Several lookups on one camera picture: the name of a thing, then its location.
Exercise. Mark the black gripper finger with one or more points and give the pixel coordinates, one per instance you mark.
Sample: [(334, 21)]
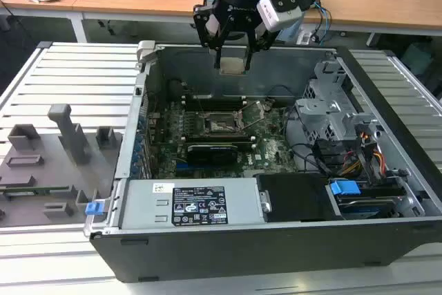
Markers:
[(248, 60), (218, 58)]

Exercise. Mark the silver square CPU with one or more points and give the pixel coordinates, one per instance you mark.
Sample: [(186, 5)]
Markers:
[(233, 65)]

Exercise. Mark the black RAM slot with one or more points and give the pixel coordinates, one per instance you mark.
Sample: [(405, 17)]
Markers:
[(217, 103), (221, 142), (217, 106), (217, 100), (221, 137)]

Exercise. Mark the CPU socket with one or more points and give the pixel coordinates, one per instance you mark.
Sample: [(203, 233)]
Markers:
[(221, 125)]

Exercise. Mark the grey metal drive cage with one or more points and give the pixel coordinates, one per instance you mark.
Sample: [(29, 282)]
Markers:
[(321, 115)]

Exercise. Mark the green motherboard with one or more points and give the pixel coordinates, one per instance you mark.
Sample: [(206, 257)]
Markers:
[(269, 150)]

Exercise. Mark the black graphics card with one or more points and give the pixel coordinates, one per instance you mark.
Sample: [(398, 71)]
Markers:
[(212, 155)]

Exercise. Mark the black plastic shroud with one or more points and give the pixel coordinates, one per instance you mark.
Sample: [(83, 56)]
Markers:
[(297, 198)]

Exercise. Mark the hard disk in blue carrier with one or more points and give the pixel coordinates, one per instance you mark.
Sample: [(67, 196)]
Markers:
[(343, 189)]

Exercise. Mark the grey power supply unit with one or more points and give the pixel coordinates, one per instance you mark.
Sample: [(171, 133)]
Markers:
[(145, 205)]

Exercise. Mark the black open PC case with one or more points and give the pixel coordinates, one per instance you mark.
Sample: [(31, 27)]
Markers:
[(241, 253)]

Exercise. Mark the blue plastic case latch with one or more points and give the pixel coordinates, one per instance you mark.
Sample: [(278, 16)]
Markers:
[(94, 208)]

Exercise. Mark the grey parts rack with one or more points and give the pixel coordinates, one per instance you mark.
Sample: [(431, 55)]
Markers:
[(52, 177)]

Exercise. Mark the green RAM stick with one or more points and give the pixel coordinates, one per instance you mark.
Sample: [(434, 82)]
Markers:
[(41, 190)]

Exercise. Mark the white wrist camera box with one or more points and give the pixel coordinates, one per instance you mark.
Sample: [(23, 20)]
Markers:
[(276, 15)]

